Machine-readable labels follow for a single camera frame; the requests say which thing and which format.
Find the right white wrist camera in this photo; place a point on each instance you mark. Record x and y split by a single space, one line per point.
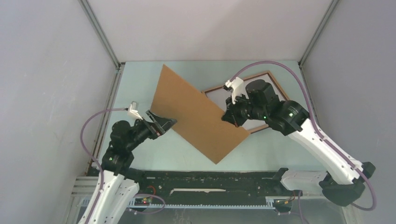
235 86

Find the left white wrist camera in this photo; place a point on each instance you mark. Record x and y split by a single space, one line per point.
134 109

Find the aluminium rail frame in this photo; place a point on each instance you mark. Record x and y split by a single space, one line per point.
312 206

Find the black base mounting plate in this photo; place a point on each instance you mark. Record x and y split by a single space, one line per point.
211 189

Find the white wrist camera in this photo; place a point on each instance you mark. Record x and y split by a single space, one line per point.
134 109
235 86

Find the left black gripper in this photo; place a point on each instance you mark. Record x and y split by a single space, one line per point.
155 129

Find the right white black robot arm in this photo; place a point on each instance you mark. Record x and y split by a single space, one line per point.
344 179

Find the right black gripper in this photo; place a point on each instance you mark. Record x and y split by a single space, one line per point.
231 114

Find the brown backing board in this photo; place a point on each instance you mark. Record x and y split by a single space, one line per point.
198 118

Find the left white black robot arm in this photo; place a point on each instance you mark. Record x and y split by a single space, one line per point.
114 173

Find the wooden picture frame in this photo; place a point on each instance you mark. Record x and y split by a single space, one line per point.
268 77

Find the small green circuit board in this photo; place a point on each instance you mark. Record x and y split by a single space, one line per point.
142 201

